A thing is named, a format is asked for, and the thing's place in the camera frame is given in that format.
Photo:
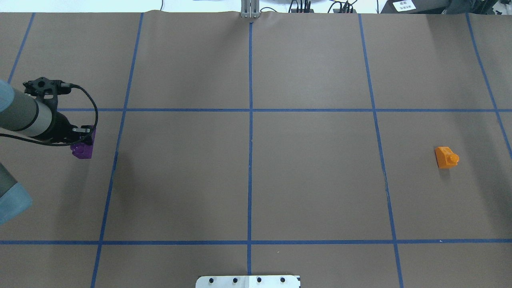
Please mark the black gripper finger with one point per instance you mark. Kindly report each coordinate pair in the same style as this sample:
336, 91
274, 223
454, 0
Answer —
85, 135

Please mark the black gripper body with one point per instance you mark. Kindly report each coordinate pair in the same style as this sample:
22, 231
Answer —
60, 127

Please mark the purple block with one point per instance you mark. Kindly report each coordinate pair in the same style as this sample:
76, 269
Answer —
82, 151

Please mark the orange trapezoid block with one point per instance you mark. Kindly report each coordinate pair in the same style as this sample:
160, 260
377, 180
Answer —
445, 157

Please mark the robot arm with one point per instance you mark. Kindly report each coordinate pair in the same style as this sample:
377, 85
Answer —
32, 116

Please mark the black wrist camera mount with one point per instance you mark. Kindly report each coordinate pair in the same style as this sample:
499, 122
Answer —
47, 91

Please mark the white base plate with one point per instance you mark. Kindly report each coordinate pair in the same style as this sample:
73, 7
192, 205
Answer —
249, 281

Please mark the aluminium frame post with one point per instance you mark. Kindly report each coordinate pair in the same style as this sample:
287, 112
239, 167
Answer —
250, 9

